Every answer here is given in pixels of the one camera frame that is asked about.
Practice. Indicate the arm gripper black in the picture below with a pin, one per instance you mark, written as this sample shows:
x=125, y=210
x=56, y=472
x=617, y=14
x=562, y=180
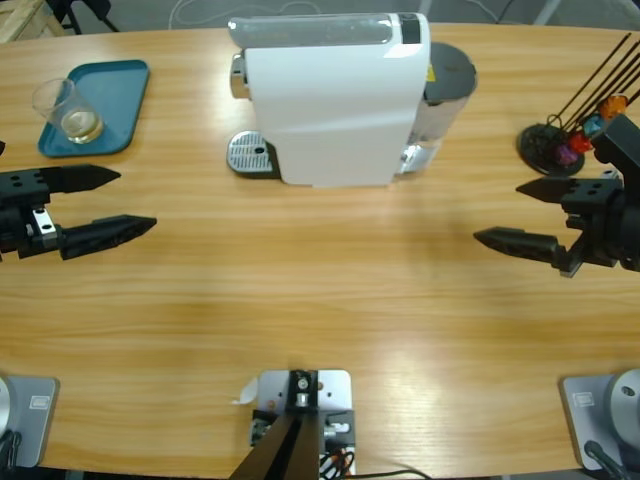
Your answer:
x=22, y=215
x=600, y=220

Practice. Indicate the clear glass cup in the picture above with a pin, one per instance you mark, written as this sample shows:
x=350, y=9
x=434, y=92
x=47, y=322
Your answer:
x=80, y=125

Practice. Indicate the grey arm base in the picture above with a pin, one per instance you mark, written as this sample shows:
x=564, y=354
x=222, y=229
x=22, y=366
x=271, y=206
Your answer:
x=600, y=410
x=30, y=420

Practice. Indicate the purple coffee capsule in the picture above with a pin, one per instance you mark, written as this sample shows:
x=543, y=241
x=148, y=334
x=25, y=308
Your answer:
x=566, y=155

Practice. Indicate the red coffee capsule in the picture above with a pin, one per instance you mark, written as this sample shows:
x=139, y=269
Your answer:
x=579, y=142

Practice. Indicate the teal coffee capsule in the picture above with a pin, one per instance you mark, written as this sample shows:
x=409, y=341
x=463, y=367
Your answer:
x=594, y=125

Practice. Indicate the orange coffee capsule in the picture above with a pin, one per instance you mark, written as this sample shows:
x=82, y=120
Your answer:
x=614, y=106

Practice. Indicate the coffee machine water tank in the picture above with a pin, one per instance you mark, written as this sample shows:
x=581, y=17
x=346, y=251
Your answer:
x=450, y=75

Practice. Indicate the white capsule coffee machine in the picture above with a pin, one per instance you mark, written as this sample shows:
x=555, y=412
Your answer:
x=330, y=115

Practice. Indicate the teal plastic serving tray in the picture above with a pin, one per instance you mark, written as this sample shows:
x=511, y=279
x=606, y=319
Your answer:
x=115, y=100

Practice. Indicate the metal grid drip tray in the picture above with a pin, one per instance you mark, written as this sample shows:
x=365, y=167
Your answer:
x=247, y=150

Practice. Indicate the light wooden crate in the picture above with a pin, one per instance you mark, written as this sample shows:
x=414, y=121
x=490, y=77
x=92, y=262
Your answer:
x=25, y=22

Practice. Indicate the black chair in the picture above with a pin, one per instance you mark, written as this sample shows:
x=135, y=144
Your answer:
x=90, y=6

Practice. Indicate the white paper tag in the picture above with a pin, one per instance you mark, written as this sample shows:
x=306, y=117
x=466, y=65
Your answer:
x=247, y=392

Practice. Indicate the white mounting block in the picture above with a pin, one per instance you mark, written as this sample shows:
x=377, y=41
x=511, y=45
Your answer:
x=332, y=390

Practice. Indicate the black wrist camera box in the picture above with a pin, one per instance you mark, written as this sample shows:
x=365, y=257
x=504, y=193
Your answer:
x=620, y=147

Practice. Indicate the white table frame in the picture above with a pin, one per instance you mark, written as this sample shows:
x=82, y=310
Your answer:
x=425, y=6
x=548, y=10

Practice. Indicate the black camera post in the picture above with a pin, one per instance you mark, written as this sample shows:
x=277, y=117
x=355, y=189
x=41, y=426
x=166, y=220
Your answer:
x=295, y=450

